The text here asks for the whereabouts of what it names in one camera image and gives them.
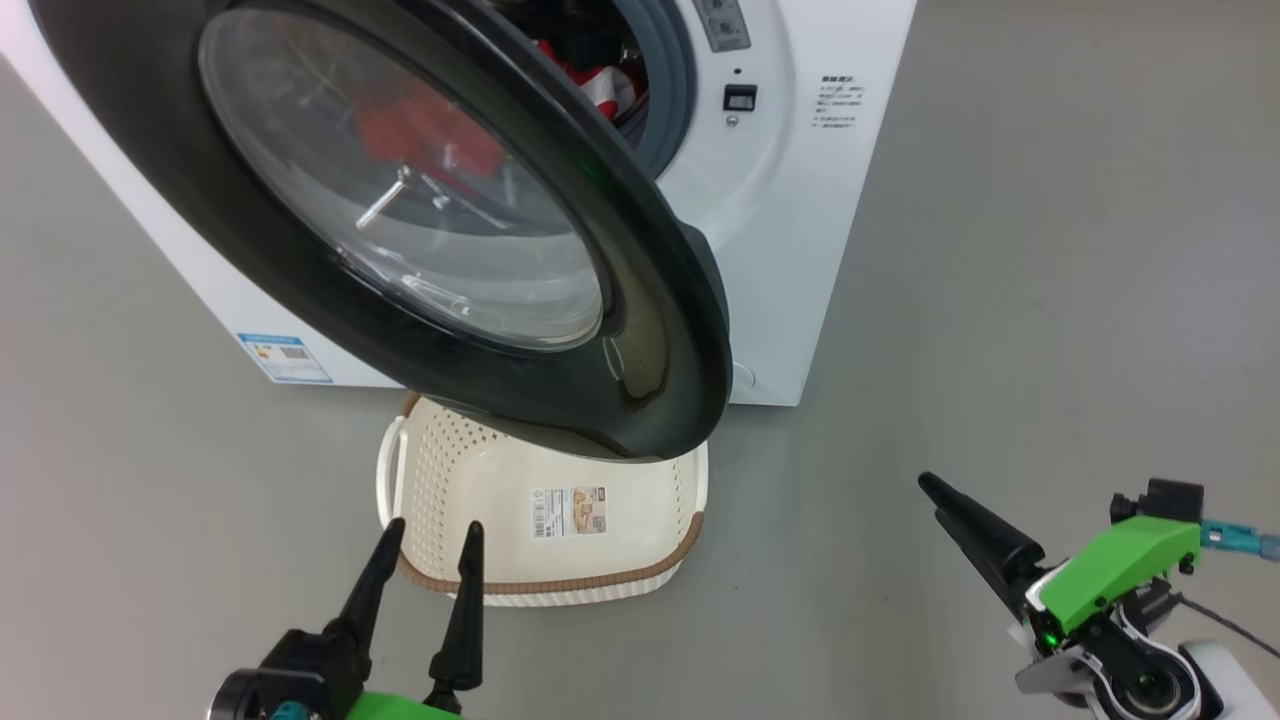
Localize cream perforated laundry basket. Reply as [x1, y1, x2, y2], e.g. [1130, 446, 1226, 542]
[375, 393, 709, 609]

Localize red and white garment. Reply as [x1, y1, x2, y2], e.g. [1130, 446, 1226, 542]
[355, 38, 651, 201]

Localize blue energy label sticker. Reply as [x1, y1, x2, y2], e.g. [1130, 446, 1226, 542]
[237, 333, 333, 385]

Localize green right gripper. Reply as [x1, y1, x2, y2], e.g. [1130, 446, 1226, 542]
[918, 472, 1201, 661]

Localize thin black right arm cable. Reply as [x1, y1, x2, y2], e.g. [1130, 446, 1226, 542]
[1178, 595, 1280, 663]

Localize grey warning sticker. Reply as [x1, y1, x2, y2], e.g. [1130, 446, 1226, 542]
[693, 0, 751, 53]

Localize teal right cable connector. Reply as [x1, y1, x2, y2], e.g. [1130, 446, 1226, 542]
[1200, 520, 1280, 561]

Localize grey rubber door gasket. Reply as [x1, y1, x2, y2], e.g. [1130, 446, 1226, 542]
[610, 0, 698, 179]

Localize paper product label sticker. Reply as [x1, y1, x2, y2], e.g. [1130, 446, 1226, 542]
[530, 486, 608, 541]

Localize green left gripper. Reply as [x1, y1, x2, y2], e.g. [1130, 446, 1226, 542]
[322, 517, 487, 720]

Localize printed text label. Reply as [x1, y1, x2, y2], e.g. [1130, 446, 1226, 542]
[812, 75, 866, 129]

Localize black round glass washer door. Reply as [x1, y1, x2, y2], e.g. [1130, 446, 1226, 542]
[28, 0, 734, 463]

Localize white front-load washing machine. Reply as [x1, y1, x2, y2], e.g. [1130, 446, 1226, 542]
[0, 0, 918, 408]

